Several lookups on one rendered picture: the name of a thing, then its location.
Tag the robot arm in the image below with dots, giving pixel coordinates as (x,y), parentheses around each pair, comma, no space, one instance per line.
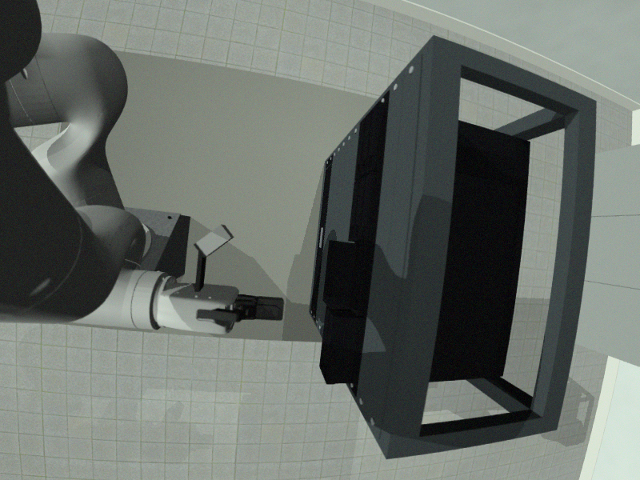
(53,269)

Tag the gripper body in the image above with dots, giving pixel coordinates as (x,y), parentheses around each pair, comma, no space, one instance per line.
(177,306)

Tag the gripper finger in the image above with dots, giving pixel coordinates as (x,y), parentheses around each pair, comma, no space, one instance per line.
(250,297)
(245,309)

